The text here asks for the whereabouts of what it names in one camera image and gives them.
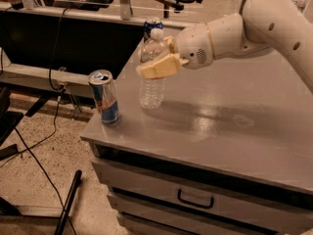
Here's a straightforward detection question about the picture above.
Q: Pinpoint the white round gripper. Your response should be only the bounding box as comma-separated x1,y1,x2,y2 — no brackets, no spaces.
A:
136,23,213,79

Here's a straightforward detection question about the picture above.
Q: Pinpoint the clear plastic water bottle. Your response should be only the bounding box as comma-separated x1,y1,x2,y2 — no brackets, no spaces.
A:
139,28,169,110

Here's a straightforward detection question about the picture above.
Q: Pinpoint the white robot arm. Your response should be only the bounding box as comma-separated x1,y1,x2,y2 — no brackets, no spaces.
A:
137,0,313,91

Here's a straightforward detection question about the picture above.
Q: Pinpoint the blue pepsi can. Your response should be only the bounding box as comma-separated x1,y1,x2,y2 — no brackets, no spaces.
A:
144,17,163,41

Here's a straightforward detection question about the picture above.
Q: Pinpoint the silver blue redbull can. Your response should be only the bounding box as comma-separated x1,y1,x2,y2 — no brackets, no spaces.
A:
88,70,119,124

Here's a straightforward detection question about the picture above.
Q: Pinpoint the grey drawer cabinet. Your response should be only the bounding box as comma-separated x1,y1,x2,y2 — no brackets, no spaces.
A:
82,52,313,235

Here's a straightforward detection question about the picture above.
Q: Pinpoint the black pole on floor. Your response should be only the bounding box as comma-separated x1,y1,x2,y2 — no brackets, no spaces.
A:
54,170,82,235

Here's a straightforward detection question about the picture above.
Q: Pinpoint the black cable on floor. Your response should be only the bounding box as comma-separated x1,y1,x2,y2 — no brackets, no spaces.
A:
0,7,77,235

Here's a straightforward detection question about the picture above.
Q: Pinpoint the black drawer handle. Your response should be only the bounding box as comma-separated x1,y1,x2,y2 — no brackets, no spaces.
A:
177,189,215,210

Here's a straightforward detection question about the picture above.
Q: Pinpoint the metal glass-panel frame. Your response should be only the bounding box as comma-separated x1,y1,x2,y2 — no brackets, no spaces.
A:
0,0,258,31

